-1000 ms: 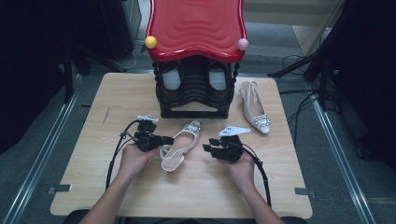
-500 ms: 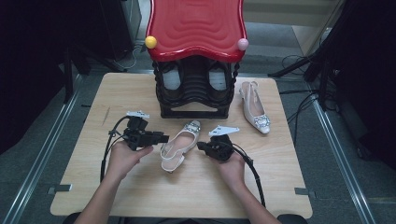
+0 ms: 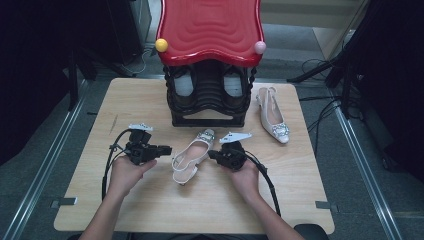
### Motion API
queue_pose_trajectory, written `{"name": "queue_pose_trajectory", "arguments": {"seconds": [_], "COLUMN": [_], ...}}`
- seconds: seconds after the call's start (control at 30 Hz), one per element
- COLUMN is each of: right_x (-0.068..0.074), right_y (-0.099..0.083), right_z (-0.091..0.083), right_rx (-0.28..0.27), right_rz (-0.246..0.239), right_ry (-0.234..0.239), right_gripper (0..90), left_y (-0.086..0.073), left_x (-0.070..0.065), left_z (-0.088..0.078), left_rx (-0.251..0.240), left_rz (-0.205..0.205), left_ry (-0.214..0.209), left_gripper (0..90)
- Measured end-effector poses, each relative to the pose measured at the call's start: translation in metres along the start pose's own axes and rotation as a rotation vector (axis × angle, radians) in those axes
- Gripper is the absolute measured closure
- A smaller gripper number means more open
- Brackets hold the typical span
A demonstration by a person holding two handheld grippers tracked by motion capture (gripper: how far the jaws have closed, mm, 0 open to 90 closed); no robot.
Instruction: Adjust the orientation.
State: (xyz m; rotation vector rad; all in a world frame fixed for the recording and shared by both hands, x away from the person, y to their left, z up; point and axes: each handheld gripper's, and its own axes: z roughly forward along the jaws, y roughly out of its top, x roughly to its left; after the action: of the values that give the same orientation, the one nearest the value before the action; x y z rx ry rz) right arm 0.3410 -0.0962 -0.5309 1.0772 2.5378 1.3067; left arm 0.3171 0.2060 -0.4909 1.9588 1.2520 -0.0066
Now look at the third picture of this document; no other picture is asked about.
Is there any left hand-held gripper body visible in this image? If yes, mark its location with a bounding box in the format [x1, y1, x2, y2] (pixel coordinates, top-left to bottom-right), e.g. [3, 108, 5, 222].
[124, 123, 158, 166]

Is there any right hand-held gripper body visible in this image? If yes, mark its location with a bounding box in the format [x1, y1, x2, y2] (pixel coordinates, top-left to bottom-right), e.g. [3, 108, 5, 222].
[214, 131, 253, 172]

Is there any white slingback heeled shoe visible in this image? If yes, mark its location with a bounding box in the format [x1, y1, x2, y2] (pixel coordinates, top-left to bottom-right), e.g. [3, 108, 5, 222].
[255, 86, 291, 144]
[171, 128, 216, 185]

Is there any black leather shoe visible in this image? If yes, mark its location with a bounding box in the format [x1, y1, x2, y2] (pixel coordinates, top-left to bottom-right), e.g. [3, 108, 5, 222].
[220, 65, 252, 108]
[169, 65, 198, 108]

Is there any red and black shoe rack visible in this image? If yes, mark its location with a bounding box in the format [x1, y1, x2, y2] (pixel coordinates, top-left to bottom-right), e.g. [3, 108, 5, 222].
[154, 0, 268, 128]

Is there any person's left hand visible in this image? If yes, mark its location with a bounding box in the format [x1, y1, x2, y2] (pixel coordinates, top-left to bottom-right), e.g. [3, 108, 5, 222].
[108, 154, 158, 200]

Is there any person's right hand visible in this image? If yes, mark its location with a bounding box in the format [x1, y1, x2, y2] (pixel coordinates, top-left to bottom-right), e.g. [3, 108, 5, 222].
[229, 159, 262, 203]

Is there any grey table clip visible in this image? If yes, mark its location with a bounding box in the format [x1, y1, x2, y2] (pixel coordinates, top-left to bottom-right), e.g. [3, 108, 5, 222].
[50, 197, 78, 210]
[314, 200, 338, 213]

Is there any black metal stand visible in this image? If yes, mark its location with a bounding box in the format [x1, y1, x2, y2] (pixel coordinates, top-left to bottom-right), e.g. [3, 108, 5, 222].
[66, 46, 134, 112]

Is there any yellow ball knob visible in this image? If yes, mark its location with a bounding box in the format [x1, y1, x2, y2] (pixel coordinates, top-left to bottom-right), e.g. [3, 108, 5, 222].
[154, 38, 169, 53]

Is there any pink ball knob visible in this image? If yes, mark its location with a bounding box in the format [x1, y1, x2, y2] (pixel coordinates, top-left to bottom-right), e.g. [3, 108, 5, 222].
[254, 40, 268, 55]

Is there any black cabinet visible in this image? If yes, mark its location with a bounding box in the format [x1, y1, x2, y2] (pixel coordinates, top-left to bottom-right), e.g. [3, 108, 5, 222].
[106, 0, 151, 66]

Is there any black curtain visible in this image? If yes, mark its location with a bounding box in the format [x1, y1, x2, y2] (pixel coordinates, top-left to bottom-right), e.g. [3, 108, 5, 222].
[353, 0, 424, 183]
[0, 0, 73, 166]

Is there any black tripod stand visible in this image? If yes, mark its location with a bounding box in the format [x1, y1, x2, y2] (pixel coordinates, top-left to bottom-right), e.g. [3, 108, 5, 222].
[286, 43, 361, 118]

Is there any left hand-held gripper cable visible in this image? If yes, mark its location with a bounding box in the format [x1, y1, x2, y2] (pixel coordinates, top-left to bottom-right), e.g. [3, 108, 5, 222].
[101, 128, 134, 201]

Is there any hand-held gripper cable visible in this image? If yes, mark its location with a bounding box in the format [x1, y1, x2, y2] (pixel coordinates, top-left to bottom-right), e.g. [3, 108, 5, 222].
[101, 128, 134, 201]
[243, 149, 282, 218]

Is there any right hand-held gripper cable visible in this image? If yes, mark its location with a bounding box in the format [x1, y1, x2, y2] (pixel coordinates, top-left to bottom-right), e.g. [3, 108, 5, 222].
[243, 149, 282, 218]

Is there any white cord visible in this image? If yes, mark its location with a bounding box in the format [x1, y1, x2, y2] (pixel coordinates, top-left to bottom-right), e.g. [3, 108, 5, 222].
[121, 48, 158, 76]

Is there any black floor cable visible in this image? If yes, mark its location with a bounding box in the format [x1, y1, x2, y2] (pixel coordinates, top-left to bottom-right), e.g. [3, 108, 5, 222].
[298, 95, 344, 102]
[306, 99, 338, 154]

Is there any metal floor rail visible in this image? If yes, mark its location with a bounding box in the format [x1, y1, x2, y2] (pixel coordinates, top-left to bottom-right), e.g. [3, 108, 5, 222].
[331, 99, 406, 240]
[1, 79, 89, 240]

